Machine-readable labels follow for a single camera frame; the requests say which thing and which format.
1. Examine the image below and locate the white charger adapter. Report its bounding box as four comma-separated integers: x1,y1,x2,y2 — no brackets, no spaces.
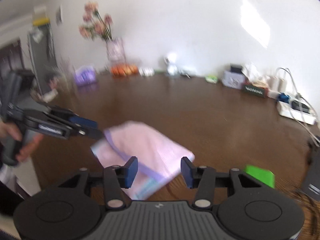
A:
269,76,279,92
278,79,287,93

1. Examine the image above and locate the bowl of oranges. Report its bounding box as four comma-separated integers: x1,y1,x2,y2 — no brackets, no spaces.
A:
111,64,139,77

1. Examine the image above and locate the white charger adapter right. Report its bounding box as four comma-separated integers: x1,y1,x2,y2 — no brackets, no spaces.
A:
278,79,287,93

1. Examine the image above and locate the green tissue packet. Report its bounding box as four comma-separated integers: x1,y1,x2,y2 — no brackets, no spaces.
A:
205,75,219,83

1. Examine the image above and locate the black charger block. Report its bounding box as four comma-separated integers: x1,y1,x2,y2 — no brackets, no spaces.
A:
230,64,243,74

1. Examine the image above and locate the purple tissue pack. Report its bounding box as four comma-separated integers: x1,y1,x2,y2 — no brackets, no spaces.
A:
74,64,97,87

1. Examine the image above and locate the white robot figure speaker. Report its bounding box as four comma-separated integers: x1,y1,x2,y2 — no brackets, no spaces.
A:
164,51,180,76

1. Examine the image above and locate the bright green card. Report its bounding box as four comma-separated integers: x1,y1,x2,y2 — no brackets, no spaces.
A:
245,165,275,189

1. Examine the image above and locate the pink flower bouquet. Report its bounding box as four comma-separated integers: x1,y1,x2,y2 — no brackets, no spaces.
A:
79,2,113,42

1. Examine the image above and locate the green red tissue box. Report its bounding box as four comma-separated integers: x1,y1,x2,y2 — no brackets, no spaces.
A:
242,82,268,98

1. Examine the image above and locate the white tin box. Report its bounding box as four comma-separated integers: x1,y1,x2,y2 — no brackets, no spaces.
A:
222,70,247,90

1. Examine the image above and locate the pink purple mesh garment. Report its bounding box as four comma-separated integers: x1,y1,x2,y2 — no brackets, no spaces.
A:
91,121,195,200

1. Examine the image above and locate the white small plug adapter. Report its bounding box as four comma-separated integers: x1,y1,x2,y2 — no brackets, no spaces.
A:
139,68,155,77

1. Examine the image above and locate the white power strip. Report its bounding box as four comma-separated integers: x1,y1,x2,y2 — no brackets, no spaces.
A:
276,93,317,125

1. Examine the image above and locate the white charger adapter left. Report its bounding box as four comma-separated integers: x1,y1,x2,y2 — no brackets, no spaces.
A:
269,76,279,92

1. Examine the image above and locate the person left hand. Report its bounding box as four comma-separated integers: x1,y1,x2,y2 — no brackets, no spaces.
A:
0,121,45,163

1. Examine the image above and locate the white charging cable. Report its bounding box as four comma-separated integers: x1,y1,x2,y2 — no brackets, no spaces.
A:
274,67,320,140

